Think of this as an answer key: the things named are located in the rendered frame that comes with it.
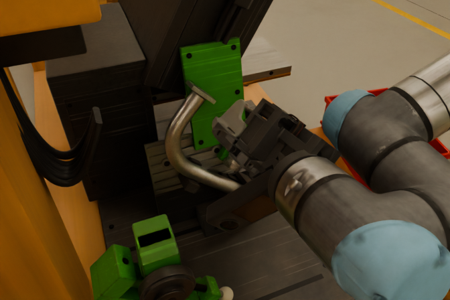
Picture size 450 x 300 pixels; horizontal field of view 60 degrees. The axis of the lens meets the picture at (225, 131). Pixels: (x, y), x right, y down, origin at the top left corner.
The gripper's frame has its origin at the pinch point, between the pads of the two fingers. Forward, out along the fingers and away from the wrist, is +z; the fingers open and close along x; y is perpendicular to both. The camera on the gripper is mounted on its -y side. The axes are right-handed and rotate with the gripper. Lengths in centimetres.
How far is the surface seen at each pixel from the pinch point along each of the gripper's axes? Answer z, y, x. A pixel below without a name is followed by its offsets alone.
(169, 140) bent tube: 14.9, -8.9, -0.2
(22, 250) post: -6.7, -24.6, 16.6
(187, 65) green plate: 17.9, 4.1, 4.2
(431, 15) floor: 253, 180, -259
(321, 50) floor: 231, 75, -163
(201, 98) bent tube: 14.4, 0.9, -0.3
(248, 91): 60, 8, -33
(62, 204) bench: 36, -40, 3
